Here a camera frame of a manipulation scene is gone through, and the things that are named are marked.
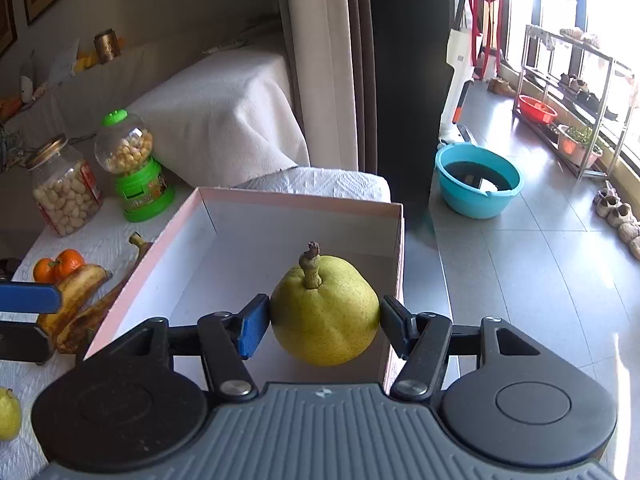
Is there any metal shoe rack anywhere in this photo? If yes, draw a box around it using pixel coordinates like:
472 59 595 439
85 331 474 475
512 23 637 181

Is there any clear plastic nut jar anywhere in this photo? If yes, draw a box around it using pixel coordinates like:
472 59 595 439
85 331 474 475
24 133 105 238

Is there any white cardboard box pink rim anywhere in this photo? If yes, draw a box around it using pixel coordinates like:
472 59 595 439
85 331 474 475
83 186 405 397

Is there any green candy dispenser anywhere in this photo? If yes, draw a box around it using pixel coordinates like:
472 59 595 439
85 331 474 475
94 109 176 224

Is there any brown spotted banana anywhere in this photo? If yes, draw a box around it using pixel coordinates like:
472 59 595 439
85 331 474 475
55 232 154 355

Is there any large tangerine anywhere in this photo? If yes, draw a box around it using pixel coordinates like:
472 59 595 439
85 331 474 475
54 248 86 282

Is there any white textured table cover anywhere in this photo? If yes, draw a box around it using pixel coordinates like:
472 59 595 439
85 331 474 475
0 166 392 480

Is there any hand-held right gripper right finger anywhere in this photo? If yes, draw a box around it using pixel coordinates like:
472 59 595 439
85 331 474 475
379 295 557 404

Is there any yellow-green pear with long stem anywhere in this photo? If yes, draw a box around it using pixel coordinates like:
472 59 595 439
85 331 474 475
270 241 381 367

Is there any dark picture frame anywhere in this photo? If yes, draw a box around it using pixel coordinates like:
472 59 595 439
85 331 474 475
0 0 19 56

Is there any white sofa cover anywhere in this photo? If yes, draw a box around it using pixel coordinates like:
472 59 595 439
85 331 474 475
122 35 312 187

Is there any blue plastic basin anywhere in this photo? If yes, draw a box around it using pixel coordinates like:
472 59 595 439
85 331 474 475
433 142 525 220

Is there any white paper sheet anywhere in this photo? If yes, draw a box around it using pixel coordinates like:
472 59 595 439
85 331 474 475
47 37 81 87

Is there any brass cup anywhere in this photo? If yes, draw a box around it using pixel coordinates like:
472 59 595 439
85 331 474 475
93 28 124 65

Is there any small tangerine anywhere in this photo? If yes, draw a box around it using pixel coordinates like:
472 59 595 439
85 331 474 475
33 257 57 284

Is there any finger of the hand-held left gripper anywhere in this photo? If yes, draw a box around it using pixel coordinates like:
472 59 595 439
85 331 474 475
0 317 57 365
0 258 62 315

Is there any beige curtain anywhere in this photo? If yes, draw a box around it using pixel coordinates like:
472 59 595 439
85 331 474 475
281 0 379 174

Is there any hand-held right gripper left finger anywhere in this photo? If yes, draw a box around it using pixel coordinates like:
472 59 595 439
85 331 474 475
84 293 272 404

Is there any red plastic basin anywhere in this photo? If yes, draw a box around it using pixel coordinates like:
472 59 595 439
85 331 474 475
517 94 559 125

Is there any potted plant pink pot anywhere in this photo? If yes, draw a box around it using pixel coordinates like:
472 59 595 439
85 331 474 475
556 123 605 169

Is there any banana with blue sticker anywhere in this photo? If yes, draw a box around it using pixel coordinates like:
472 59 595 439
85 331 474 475
36 264 114 332

